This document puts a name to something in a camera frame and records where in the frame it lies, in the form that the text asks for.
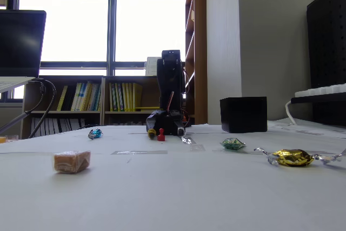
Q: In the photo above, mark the thick yellow book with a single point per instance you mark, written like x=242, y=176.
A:
x=138, y=95

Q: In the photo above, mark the white paper table cover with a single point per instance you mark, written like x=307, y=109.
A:
x=173, y=193

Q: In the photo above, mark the thin yellow book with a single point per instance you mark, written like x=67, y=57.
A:
x=147, y=108
x=62, y=98

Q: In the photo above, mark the dark window frame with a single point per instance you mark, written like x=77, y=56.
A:
x=111, y=30

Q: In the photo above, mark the blue wrapped candy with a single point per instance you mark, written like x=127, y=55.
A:
x=95, y=133

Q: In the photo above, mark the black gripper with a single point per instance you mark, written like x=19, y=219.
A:
x=162, y=123

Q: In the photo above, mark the crumpled clear wrapper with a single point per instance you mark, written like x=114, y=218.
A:
x=189, y=140

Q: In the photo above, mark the brown caramel candy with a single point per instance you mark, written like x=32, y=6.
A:
x=70, y=162

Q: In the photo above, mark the tall wooden bookshelf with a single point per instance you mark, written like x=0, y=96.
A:
x=200, y=12

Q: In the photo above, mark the white paper sign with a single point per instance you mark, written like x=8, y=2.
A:
x=151, y=66

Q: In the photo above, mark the small orange container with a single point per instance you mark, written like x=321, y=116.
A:
x=6, y=139

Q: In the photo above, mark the black box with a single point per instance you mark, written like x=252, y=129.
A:
x=243, y=114

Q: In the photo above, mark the green wrapped candy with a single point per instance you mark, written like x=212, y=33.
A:
x=232, y=144

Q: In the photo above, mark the black pegboard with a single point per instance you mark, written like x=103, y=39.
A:
x=327, y=39

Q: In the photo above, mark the black laptop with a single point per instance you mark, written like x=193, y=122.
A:
x=20, y=41

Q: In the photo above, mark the gold wrapped candy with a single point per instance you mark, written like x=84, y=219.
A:
x=293, y=157

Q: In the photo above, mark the grey gooseneck rod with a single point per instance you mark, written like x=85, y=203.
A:
x=13, y=122

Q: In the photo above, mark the clear tape strip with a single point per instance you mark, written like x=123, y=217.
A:
x=139, y=152

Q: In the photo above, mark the black power strip tray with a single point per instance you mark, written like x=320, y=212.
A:
x=324, y=106

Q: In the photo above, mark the red pawn piece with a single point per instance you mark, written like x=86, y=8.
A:
x=161, y=135

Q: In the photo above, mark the white power strip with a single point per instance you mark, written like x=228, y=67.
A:
x=321, y=90

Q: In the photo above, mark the low wooden bookshelf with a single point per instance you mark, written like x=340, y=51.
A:
x=129, y=116
x=62, y=114

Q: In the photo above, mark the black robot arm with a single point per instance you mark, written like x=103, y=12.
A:
x=169, y=79

